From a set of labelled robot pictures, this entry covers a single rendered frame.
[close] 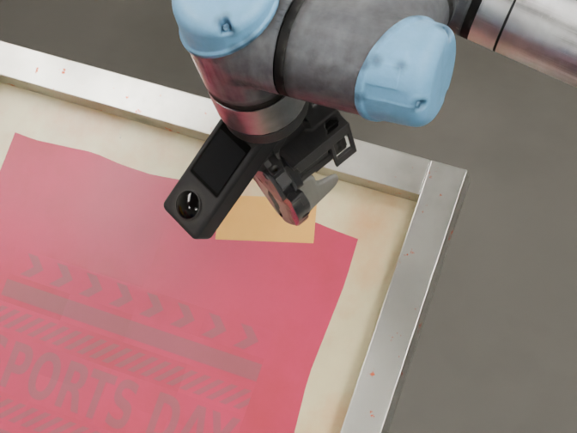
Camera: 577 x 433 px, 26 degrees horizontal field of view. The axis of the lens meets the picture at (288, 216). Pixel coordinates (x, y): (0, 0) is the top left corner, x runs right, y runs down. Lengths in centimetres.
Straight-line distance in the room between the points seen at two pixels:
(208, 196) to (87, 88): 38
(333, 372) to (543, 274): 207
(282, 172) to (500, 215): 241
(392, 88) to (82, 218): 60
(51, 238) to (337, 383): 35
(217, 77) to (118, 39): 309
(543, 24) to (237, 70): 23
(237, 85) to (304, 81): 6
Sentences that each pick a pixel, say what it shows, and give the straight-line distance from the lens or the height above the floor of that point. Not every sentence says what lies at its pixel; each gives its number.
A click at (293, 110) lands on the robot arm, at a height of 178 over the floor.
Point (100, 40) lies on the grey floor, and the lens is 400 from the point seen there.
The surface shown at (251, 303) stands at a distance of 129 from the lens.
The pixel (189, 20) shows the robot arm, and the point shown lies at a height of 190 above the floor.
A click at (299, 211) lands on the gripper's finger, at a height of 165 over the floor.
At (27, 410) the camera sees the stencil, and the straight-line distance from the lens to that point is 135.
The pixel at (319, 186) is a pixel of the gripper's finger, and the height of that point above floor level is 163.
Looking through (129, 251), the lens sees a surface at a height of 144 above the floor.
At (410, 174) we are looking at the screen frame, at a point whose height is 155.
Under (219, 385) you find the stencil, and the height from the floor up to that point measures 138.
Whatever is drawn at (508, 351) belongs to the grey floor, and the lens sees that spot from 311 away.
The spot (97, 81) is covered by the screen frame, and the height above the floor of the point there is 155.
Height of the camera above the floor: 241
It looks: 46 degrees down
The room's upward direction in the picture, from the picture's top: straight up
